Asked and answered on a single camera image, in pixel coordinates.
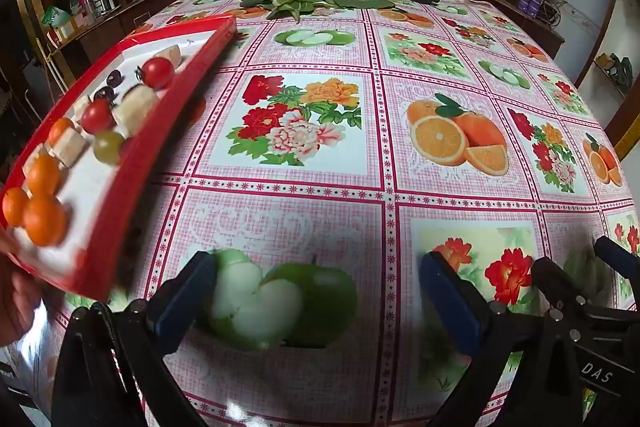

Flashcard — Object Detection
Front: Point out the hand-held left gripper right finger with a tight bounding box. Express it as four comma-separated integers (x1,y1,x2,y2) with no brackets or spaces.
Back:
419,251,586,427

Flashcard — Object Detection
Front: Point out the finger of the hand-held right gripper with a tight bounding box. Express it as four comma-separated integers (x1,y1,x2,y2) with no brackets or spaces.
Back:
531,257,590,310
594,236,640,270

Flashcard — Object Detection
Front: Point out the red and white tray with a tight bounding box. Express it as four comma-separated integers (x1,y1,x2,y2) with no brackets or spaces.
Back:
0,14,237,303

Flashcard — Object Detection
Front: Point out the green grape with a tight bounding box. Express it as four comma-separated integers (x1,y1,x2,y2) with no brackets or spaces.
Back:
92,131,126,165

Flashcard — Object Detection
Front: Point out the floral plastic tablecloth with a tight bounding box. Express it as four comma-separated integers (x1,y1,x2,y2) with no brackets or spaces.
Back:
0,0,640,427

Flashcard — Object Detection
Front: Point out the red cherry tomato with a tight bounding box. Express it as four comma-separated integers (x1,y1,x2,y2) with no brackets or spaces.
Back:
141,58,175,90
81,99,116,134

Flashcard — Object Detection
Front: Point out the orange tangerine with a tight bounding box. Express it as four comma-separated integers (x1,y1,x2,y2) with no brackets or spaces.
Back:
1,187,30,228
22,194,67,248
48,118,76,146
26,154,62,198

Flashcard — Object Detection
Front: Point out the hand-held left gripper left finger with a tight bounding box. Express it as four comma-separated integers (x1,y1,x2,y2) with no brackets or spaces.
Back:
52,249,218,427

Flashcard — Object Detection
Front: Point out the green box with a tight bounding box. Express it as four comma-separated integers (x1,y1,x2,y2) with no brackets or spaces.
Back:
41,6,72,30

